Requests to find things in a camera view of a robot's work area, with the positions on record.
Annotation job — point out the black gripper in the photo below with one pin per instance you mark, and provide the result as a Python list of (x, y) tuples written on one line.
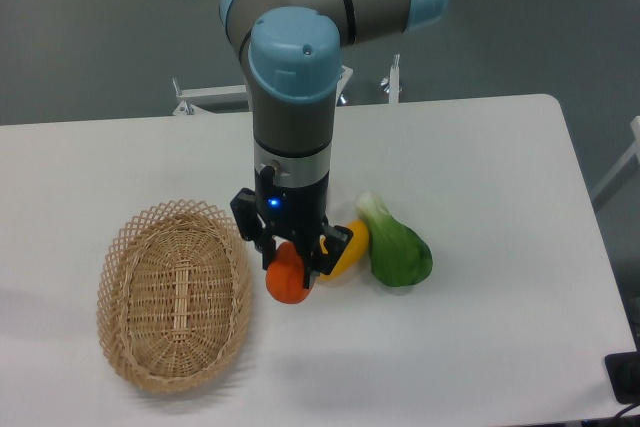
[(295, 214)]

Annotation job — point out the white metal post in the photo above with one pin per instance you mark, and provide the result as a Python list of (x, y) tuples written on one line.
[(390, 85)]

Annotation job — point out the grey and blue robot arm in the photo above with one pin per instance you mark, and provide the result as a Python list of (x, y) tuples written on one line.
[(290, 52)]

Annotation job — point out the black device at table edge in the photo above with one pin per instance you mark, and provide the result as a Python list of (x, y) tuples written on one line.
[(623, 372)]

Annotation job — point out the orange fruit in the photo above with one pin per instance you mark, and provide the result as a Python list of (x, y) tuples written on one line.
[(285, 276)]

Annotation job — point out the oval wicker basket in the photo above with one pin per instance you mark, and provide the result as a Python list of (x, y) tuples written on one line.
[(174, 297)]

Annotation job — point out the white frame at right edge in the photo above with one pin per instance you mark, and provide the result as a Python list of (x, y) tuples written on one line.
[(619, 173)]

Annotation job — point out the green bok choy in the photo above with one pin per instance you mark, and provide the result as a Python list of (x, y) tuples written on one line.
[(399, 257)]

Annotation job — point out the yellow lemon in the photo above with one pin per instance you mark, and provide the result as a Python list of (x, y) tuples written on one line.
[(355, 250)]

